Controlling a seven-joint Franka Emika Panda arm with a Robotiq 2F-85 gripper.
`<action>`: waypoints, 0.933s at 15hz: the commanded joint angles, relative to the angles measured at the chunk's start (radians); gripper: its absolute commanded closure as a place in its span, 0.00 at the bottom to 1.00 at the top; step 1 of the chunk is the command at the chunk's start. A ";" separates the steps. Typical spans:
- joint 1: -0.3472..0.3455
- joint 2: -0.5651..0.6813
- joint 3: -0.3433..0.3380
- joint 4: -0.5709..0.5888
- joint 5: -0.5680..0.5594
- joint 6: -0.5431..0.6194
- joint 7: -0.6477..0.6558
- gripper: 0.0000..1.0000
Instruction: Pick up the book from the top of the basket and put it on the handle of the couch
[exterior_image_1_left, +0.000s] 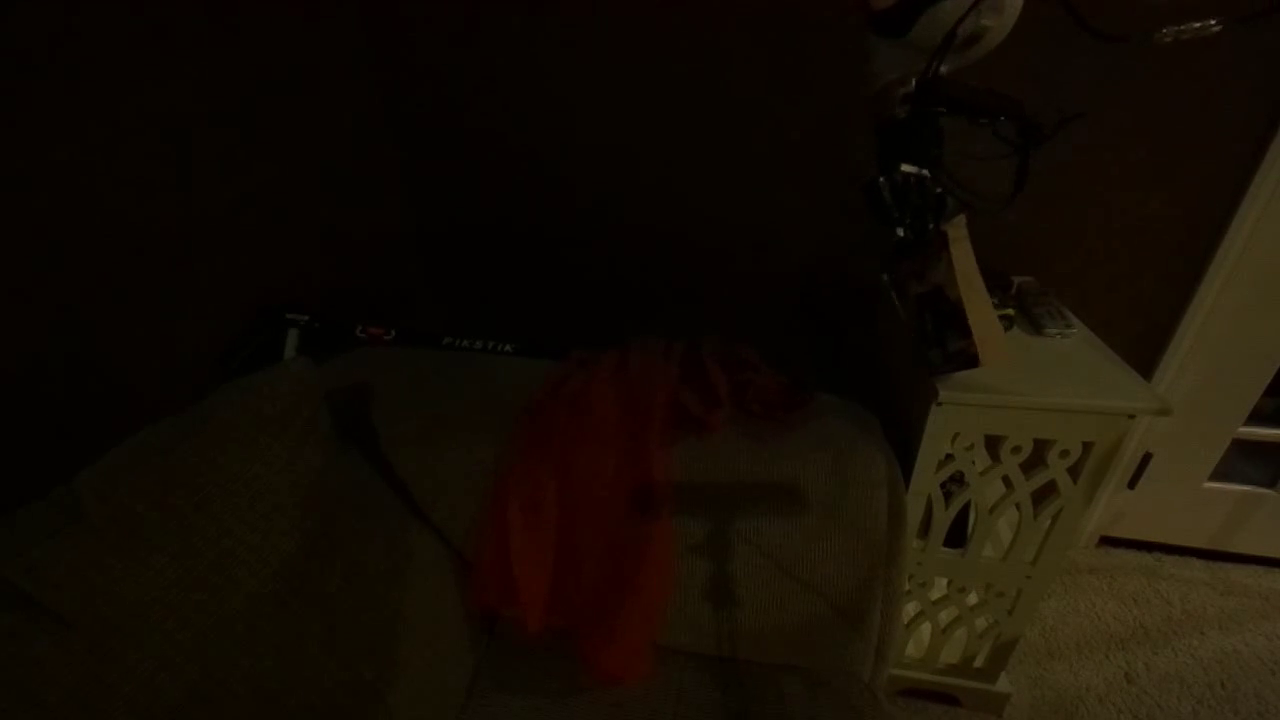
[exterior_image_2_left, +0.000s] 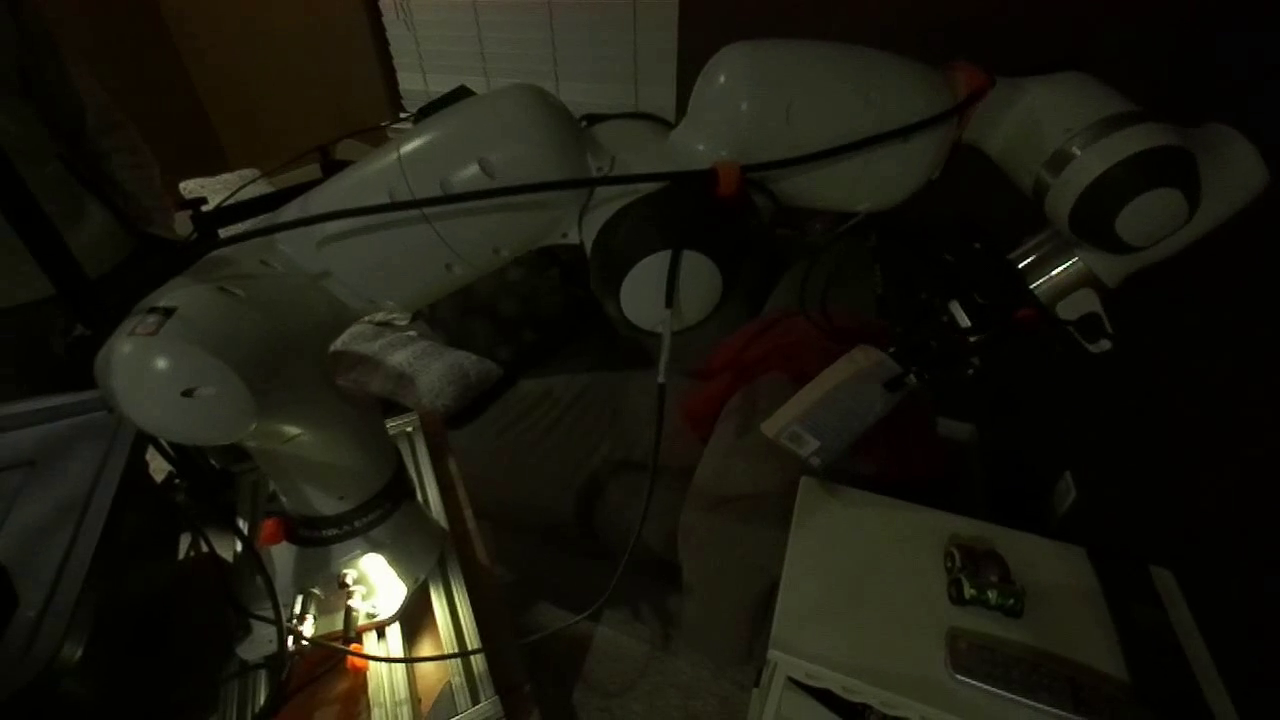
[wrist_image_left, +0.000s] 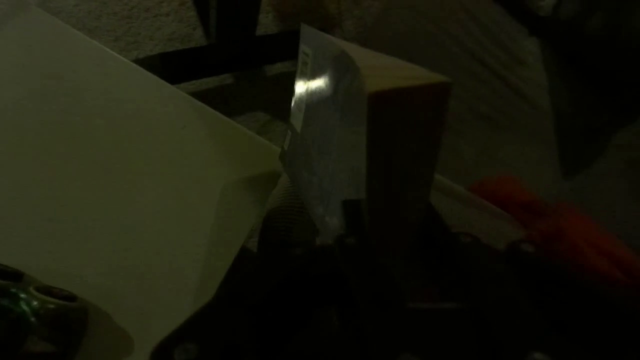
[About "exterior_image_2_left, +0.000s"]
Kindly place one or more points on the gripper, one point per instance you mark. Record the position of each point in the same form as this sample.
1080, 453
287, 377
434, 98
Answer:
965, 345

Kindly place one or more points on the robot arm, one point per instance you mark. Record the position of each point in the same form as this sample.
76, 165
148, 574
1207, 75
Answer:
450, 200

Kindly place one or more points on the book with pale cover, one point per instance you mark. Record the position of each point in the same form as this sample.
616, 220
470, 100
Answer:
835, 408

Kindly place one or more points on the red blanket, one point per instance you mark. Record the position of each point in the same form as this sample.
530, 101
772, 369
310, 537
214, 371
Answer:
770, 360

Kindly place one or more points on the small toy car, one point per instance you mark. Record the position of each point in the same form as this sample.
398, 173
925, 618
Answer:
983, 580

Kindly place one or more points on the white storage box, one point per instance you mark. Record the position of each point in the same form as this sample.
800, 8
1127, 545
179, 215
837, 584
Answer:
870, 590

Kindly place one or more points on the dark flat remote control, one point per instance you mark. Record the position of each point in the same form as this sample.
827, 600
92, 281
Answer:
1035, 672

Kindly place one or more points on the white window blinds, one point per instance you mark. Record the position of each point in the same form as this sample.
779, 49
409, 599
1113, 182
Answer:
540, 45

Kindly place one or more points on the grey textured cushion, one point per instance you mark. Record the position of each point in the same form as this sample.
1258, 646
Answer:
410, 368

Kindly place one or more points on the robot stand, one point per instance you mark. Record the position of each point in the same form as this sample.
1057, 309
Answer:
440, 560

